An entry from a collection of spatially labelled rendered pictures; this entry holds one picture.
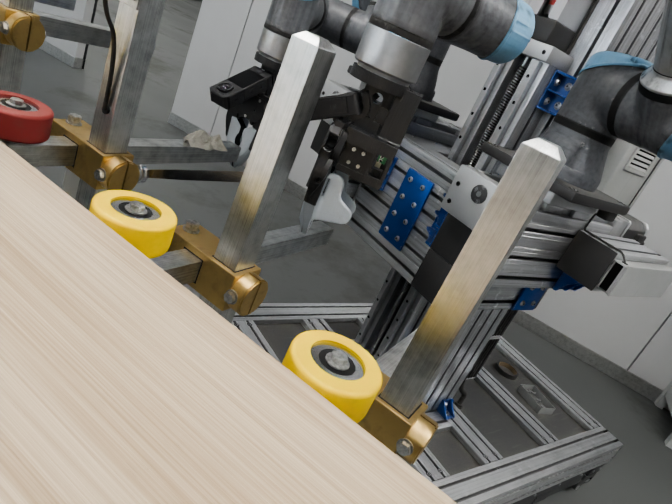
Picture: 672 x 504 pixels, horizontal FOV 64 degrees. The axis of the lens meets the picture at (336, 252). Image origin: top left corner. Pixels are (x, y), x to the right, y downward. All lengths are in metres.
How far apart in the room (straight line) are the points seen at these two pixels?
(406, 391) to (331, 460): 0.20
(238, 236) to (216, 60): 3.32
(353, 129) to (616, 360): 2.93
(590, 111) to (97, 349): 0.91
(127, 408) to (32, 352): 0.07
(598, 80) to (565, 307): 2.33
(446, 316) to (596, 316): 2.83
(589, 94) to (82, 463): 0.97
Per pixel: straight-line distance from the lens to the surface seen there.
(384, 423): 0.57
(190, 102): 4.03
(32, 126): 0.72
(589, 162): 1.08
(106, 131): 0.76
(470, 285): 0.50
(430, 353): 0.53
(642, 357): 3.41
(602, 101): 1.07
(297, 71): 0.56
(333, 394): 0.41
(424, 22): 0.60
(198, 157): 0.96
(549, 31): 1.29
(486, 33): 0.66
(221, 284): 0.64
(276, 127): 0.57
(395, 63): 0.60
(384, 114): 0.63
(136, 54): 0.74
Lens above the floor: 1.14
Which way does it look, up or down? 22 degrees down
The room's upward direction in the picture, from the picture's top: 24 degrees clockwise
